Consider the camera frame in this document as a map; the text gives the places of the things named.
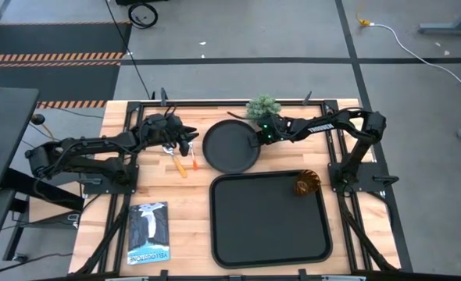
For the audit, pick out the black round plate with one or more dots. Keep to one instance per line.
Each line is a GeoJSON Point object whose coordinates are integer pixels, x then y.
{"type": "Point", "coordinates": [226, 148]}

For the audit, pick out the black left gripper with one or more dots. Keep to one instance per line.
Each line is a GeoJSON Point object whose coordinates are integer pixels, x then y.
{"type": "Point", "coordinates": [162, 129]}

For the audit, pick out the black frame clamp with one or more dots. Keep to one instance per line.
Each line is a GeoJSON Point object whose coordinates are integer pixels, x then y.
{"type": "Point", "coordinates": [306, 98]}
{"type": "Point", "coordinates": [302, 274]}
{"type": "Point", "coordinates": [163, 97]}
{"type": "Point", "coordinates": [163, 275]}

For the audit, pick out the amber faceted plastic cup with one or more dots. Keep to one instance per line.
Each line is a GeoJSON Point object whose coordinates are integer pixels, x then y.
{"type": "Point", "coordinates": [306, 182]}

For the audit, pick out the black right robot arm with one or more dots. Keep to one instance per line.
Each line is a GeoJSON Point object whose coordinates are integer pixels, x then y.
{"type": "Point", "coordinates": [320, 126]}

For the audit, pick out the black aluminium rig frame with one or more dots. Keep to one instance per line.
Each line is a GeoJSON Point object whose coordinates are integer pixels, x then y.
{"type": "Point", "coordinates": [230, 103]}

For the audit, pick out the black desk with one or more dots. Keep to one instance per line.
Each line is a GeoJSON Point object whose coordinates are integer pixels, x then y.
{"type": "Point", "coordinates": [4, 132]}

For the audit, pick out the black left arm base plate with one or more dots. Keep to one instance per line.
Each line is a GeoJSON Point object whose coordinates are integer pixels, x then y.
{"type": "Point", "coordinates": [97, 187]}

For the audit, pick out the green artificial succulent plant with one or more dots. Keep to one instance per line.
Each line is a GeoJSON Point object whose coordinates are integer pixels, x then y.
{"type": "Point", "coordinates": [263, 106]}

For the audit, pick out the Yellowstone waterfall print book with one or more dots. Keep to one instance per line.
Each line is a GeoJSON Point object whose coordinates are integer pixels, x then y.
{"type": "Point", "coordinates": [148, 234]}

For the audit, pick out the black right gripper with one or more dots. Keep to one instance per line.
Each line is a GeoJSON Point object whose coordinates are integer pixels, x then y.
{"type": "Point", "coordinates": [273, 130]}

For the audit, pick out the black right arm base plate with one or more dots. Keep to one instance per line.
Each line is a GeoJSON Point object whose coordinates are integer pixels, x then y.
{"type": "Point", "coordinates": [365, 171]}

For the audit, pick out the grey metal table leg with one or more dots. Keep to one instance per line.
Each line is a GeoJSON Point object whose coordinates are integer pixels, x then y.
{"type": "Point", "coordinates": [449, 26]}

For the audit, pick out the black rectangular tray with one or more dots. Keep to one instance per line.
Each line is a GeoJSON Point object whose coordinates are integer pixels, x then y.
{"type": "Point", "coordinates": [265, 222]}

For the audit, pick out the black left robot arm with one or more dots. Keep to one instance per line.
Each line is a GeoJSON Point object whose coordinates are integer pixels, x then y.
{"type": "Point", "coordinates": [78, 148]}

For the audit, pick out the black mat with hazard stripes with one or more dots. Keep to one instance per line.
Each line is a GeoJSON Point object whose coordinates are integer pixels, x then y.
{"type": "Point", "coordinates": [51, 43]}

